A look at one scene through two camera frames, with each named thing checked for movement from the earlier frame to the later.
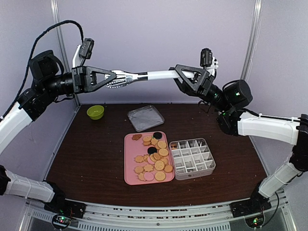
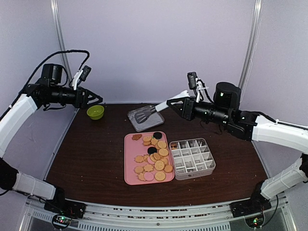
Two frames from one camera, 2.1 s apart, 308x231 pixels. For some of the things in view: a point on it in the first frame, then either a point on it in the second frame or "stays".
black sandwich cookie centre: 151,150 stays
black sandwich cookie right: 157,135 stays
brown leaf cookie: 136,136 stays
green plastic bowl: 96,112 stays
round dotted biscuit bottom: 160,176 stays
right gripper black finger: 186,89 → 177,104
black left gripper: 80,78 → 82,99
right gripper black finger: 200,80 → 179,102
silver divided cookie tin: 191,159 stays
